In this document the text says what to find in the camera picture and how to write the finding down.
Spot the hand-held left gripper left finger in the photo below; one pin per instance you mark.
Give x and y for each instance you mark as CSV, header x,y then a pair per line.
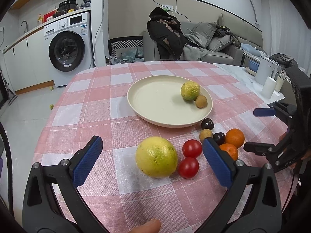
x,y
87,160

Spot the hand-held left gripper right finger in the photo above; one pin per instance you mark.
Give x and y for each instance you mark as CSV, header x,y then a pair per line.
x,y
217,161

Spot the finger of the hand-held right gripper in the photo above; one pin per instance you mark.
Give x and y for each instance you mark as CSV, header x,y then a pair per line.
x,y
263,112
257,147

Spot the orange tangerine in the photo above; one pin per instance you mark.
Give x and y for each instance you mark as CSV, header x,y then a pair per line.
x,y
229,151
235,137

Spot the dark purple plum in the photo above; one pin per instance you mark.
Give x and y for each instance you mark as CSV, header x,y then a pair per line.
x,y
219,138
207,124

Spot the red cherry tomato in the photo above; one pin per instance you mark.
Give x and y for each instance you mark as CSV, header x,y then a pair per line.
x,y
192,148
188,167

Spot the brown longan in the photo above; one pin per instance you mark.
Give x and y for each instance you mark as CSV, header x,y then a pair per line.
x,y
201,101
205,134

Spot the pale yellow guava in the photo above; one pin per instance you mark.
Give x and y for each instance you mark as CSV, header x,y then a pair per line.
x,y
156,156

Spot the cream round plate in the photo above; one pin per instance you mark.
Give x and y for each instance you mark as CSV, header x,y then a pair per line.
x,y
167,102

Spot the person's right hand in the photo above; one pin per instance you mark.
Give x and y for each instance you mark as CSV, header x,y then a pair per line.
x,y
283,136

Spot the person's left hand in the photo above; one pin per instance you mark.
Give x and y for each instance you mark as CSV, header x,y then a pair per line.
x,y
145,226

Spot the white cup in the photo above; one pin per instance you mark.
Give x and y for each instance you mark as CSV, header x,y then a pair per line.
x,y
269,87
280,82

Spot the white kettle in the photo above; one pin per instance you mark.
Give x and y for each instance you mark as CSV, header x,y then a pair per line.
x,y
264,69

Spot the pink plaid tablecloth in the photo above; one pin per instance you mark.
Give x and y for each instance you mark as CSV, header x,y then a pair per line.
x,y
109,116

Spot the dark puffy coat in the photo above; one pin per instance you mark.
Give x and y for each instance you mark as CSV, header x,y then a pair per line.
x,y
284,59

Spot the grey sofa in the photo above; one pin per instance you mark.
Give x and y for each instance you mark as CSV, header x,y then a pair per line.
x,y
226,53

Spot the green-yellow guava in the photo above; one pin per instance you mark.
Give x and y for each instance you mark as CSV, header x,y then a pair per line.
x,y
190,91

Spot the grey cushion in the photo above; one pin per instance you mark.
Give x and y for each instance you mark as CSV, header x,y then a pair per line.
x,y
220,44
204,32

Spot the dark clothes pile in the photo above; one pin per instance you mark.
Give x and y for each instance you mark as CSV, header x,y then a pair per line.
x,y
224,32

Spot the grey blanket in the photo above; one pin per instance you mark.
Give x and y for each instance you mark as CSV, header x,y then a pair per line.
x,y
194,51

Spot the white washing machine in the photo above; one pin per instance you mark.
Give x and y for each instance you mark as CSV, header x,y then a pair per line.
x,y
70,48

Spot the teal plastic bags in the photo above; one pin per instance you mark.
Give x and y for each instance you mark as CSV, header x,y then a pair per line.
x,y
128,54

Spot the white counter cabinet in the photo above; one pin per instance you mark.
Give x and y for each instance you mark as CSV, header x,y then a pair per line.
x,y
26,63

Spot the black patterned chair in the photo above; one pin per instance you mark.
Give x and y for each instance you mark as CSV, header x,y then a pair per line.
x,y
126,44

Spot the black jacket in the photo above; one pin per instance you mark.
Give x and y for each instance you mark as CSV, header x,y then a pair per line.
x,y
167,34

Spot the yellow soap bottle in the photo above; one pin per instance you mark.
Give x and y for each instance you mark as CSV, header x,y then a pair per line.
x,y
39,20

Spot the red box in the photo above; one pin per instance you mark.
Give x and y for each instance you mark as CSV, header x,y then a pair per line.
x,y
49,16

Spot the metal faucet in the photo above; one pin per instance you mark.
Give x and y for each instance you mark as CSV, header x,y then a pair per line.
x,y
24,25

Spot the black rice cooker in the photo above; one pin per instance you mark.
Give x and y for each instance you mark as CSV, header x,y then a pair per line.
x,y
68,6

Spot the grey plastic bag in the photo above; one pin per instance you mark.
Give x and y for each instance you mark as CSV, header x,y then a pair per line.
x,y
85,3

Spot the white wall outlet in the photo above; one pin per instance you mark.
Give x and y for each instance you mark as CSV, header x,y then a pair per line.
x,y
167,8

